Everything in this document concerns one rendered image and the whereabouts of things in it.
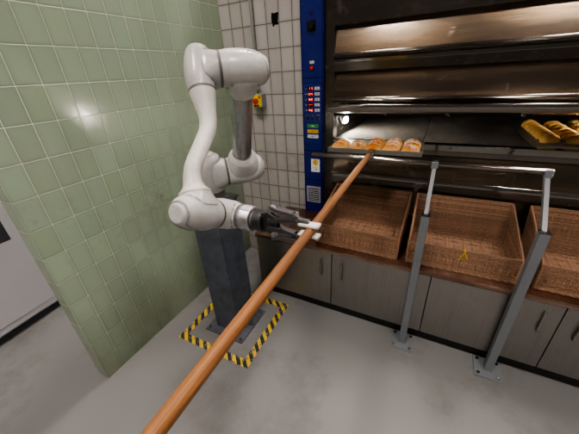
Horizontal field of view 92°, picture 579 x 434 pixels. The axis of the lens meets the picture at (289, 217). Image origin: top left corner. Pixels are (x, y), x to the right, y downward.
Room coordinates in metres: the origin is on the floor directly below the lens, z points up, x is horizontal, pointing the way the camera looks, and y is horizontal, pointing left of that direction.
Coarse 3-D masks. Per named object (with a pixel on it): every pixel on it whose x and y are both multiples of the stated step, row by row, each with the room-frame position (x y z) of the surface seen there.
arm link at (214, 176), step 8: (208, 160) 1.47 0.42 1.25; (216, 160) 1.50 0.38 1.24; (224, 160) 1.53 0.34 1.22; (208, 168) 1.46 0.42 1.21; (216, 168) 1.47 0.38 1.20; (224, 168) 1.49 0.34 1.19; (208, 176) 1.45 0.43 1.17; (216, 176) 1.47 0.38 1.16; (224, 176) 1.48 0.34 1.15; (208, 184) 1.45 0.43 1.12; (216, 184) 1.47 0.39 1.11; (224, 184) 1.49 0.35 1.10; (216, 192) 1.47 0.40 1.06
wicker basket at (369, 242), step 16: (352, 192) 1.98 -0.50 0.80; (368, 192) 1.93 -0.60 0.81; (384, 192) 1.87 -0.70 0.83; (400, 192) 1.82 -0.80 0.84; (336, 208) 2.00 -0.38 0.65; (352, 208) 1.94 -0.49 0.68; (368, 208) 1.89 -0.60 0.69; (384, 208) 1.84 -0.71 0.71; (400, 208) 1.79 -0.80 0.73; (336, 224) 1.87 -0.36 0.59; (352, 224) 1.85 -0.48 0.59; (368, 224) 1.84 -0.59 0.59; (384, 224) 1.80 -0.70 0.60; (400, 224) 1.75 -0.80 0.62; (320, 240) 1.64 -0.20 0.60; (336, 240) 1.58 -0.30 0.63; (352, 240) 1.52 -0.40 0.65; (368, 240) 1.47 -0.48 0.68; (384, 240) 1.43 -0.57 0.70; (400, 240) 1.43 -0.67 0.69; (384, 256) 1.42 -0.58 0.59
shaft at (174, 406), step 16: (352, 176) 1.20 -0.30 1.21; (336, 192) 1.02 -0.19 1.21; (304, 240) 0.69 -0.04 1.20; (288, 256) 0.61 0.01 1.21; (272, 272) 0.55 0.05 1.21; (272, 288) 0.51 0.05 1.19; (256, 304) 0.45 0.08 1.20; (240, 320) 0.40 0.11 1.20; (224, 336) 0.37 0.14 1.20; (208, 352) 0.33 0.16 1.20; (224, 352) 0.34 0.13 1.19; (208, 368) 0.31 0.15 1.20; (192, 384) 0.28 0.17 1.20; (176, 400) 0.25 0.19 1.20; (160, 416) 0.23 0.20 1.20; (176, 416) 0.24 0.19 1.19; (144, 432) 0.21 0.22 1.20; (160, 432) 0.22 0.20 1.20
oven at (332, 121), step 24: (480, 48) 1.72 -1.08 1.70; (504, 48) 1.67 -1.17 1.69; (528, 48) 1.62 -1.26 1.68; (552, 48) 1.57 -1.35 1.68; (576, 48) 1.53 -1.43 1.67; (336, 120) 2.17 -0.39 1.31; (360, 120) 2.83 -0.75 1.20; (432, 192) 1.77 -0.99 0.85; (456, 192) 1.70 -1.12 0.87; (480, 192) 1.64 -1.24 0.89; (504, 192) 1.57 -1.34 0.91; (384, 216) 1.90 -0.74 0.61; (408, 216) 1.82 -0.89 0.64
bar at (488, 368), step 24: (432, 168) 1.44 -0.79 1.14; (480, 168) 1.35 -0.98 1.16; (504, 168) 1.30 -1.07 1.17; (528, 168) 1.26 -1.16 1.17; (528, 264) 1.03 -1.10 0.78; (408, 288) 1.25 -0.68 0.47; (408, 312) 1.24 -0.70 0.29; (504, 312) 1.06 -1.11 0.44; (408, 336) 1.29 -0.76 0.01; (504, 336) 1.02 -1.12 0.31; (480, 360) 1.09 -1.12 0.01
